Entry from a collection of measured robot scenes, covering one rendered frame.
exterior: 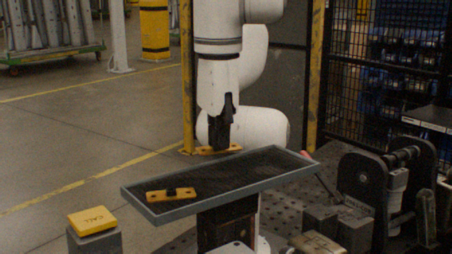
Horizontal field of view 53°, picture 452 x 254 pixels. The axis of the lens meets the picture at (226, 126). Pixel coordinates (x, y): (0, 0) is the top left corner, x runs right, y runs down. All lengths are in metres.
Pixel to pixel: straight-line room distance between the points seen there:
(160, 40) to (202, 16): 7.81
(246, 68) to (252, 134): 0.16
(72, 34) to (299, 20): 5.92
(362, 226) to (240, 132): 0.37
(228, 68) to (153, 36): 7.75
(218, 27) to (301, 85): 2.56
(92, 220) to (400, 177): 0.58
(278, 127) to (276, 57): 2.29
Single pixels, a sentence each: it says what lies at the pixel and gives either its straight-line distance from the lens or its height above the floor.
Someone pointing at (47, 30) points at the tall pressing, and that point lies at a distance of 8.66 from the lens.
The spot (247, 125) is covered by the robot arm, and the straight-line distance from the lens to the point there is 1.09.
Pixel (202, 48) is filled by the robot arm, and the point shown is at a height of 1.41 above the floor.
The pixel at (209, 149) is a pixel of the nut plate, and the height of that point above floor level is 1.22.
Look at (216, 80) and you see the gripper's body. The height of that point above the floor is 1.36.
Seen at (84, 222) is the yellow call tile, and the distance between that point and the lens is 0.75.
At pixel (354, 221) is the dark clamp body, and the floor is 1.08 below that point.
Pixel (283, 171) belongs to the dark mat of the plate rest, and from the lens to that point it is 0.90.
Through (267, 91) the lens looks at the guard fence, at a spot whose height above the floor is 0.69.
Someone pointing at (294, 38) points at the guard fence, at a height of 1.10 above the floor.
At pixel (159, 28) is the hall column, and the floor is 0.60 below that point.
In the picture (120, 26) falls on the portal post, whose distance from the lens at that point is 7.71.
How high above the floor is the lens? 1.52
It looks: 18 degrees down
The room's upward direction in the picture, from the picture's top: straight up
